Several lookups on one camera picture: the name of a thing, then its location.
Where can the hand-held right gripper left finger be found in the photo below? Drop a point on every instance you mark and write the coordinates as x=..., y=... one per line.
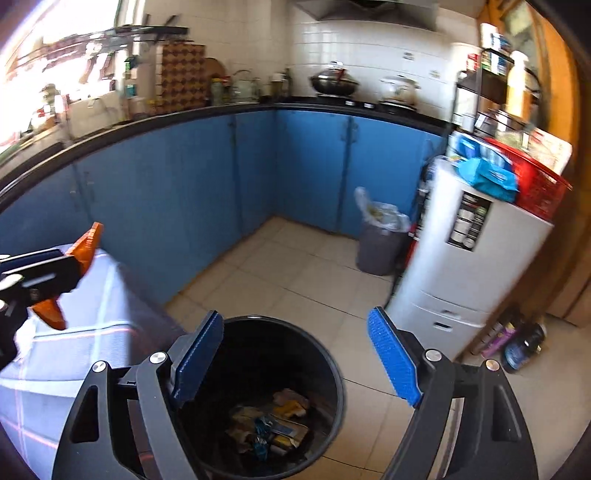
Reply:
x=196, y=360

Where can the blue white torn carton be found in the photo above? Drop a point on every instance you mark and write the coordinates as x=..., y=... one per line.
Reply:
x=291, y=431

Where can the checkered cutting board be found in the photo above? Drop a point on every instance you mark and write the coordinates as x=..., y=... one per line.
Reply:
x=182, y=78

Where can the orange bottle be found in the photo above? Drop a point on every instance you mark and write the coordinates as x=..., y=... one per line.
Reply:
x=517, y=87

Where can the orange wrapper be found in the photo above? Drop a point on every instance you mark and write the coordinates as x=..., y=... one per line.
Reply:
x=87, y=244

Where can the pale green kettle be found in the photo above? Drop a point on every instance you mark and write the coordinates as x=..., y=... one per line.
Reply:
x=244, y=87

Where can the blue base cabinets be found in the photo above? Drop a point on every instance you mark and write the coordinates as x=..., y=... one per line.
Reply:
x=184, y=184

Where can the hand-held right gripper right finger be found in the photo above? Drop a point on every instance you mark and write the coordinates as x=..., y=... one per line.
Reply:
x=392, y=360

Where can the black gas stove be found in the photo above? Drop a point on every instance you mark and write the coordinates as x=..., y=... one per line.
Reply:
x=364, y=102

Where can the black wok with lid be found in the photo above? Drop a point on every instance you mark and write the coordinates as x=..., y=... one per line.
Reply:
x=334, y=81

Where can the white appliance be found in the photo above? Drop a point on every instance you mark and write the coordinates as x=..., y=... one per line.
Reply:
x=471, y=277

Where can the blue wipes packet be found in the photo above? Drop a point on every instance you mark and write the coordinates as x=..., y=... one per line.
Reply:
x=489, y=177

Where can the dark blue floor bottle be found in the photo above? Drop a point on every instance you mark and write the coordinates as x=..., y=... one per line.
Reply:
x=524, y=348

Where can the grey bin with plastic liner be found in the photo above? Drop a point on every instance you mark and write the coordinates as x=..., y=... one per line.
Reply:
x=378, y=249

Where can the steel dish rack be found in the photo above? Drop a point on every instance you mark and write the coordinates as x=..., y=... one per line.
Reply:
x=115, y=39

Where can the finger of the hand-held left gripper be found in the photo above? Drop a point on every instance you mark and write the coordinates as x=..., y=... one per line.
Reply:
x=27, y=261
x=51, y=277

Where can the steel range hood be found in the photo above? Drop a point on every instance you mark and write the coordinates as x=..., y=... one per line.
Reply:
x=369, y=11

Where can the red plastic basket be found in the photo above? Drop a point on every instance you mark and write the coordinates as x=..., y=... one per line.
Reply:
x=535, y=184

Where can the white pot with lid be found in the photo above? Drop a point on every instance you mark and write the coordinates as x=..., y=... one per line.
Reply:
x=399, y=90

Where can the black trash bin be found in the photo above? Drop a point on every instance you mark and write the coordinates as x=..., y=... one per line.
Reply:
x=277, y=350

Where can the black metal rack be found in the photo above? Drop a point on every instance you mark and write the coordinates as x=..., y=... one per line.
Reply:
x=489, y=87

